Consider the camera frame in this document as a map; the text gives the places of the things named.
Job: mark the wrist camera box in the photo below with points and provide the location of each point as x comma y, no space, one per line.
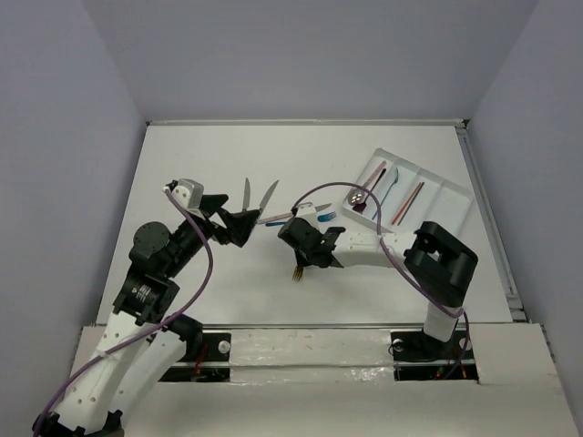
187,192
307,211

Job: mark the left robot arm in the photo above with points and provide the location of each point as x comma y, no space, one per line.
142,339

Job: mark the purple spoon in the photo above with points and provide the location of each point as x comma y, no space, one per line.
359,208

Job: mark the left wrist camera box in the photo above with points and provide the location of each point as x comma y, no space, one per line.
187,192

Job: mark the silver knife teal handle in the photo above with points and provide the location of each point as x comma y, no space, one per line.
267,196

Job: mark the gold fork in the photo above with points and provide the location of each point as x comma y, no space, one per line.
298,273

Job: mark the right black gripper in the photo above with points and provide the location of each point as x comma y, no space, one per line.
301,259

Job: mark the blue fork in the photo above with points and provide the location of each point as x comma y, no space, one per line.
327,216
393,179

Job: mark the silver spoon pink handle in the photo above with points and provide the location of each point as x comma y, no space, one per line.
356,195

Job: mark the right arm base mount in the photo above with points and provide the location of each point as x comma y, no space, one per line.
418,357

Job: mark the aluminium frame rail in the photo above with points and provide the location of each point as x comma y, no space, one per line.
399,122

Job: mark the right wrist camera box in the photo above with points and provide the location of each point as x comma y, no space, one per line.
307,211

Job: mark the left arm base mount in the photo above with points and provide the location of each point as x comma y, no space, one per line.
206,360

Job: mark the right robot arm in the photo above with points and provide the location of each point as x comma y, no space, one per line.
431,259

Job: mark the silver knife pink handle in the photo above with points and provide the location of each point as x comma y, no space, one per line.
289,214

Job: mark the white divided utensil tray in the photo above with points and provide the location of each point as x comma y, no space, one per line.
440,200

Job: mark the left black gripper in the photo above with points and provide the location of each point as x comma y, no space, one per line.
219,219

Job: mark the blue chopstick diagonal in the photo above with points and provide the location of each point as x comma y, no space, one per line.
402,217

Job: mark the silver knife dark handle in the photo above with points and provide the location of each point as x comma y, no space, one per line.
246,195

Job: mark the orange chopstick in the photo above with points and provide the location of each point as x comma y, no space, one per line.
403,208

